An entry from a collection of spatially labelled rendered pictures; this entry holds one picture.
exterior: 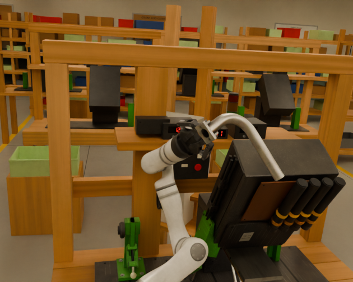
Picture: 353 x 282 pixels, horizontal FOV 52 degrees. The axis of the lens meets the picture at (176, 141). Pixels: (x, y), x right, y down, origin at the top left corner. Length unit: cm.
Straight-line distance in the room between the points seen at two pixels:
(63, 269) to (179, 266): 88
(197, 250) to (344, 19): 1269
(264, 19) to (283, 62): 1045
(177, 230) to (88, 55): 82
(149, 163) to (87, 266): 88
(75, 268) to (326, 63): 158
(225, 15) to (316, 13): 303
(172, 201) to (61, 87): 74
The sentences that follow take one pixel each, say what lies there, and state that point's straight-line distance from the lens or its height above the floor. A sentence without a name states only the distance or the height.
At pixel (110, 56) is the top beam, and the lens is 160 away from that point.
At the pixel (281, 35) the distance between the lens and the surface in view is 928.
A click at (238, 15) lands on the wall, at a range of 1195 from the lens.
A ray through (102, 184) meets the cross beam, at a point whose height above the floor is 125.
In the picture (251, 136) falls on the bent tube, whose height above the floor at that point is 174.
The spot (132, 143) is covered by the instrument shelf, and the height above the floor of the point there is 153.
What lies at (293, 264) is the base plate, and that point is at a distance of 204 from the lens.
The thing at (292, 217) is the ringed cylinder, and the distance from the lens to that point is 143.
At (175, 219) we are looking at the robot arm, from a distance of 120.
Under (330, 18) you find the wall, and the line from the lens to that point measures 1329.
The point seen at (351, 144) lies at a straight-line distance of 683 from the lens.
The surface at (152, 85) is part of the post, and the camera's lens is 163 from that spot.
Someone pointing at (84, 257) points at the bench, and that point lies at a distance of 197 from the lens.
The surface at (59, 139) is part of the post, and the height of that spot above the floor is 152.
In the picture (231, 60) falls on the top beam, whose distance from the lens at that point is 171.
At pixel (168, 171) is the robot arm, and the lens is 120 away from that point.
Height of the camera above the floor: 201
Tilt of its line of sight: 17 degrees down
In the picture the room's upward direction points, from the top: 4 degrees clockwise
